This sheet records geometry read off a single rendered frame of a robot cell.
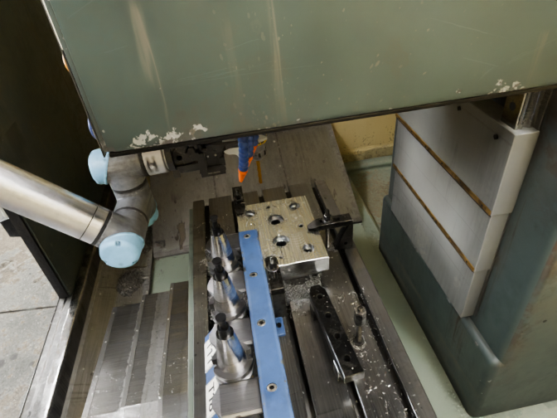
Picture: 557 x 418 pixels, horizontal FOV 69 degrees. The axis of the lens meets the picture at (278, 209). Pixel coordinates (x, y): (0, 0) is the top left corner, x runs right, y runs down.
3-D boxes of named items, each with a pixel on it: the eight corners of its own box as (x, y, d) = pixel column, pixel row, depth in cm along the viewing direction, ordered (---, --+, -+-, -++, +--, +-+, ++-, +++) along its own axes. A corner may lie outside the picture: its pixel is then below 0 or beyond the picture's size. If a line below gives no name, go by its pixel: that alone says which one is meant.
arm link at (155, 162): (142, 133, 87) (138, 153, 80) (164, 130, 87) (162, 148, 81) (153, 163, 91) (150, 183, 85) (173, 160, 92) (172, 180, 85)
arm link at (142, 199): (120, 243, 89) (102, 203, 83) (130, 211, 98) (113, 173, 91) (156, 238, 89) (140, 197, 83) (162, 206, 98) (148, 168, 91)
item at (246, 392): (213, 424, 56) (212, 421, 55) (211, 387, 60) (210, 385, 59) (263, 413, 56) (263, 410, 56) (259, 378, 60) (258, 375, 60)
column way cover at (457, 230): (457, 323, 100) (513, 135, 69) (385, 208, 138) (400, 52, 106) (476, 319, 101) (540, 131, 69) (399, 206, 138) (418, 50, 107)
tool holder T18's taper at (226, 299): (243, 308, 69) (237, 280, 65) (217, 317, 68) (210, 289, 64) (235, 289, 72) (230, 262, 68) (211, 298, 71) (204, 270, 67)
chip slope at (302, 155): (151, 290, 155) (129, 240, 139) (161, 191, 208) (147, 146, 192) (375, 249, 162) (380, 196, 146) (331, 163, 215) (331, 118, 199)
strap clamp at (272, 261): (274, 318, 106) (269, 279, 97) (267, 281, 116) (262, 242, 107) (287, 316, 106) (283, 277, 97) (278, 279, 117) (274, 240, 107)
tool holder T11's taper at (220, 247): (233, 266, 77) (227, 240, 73) (210, 267, 77) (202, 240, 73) (235, 250, 80) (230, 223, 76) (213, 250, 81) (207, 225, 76)
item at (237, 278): (208, 299, 73) (207, 297, 73) (207, 278, 77) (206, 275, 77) (246, 293, 74) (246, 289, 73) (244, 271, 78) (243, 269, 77)
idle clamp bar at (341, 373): (343, 394, 89) (343, 378, 85) (306, 304, 109) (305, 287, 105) (364, 387, 90) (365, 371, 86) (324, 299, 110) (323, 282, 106)
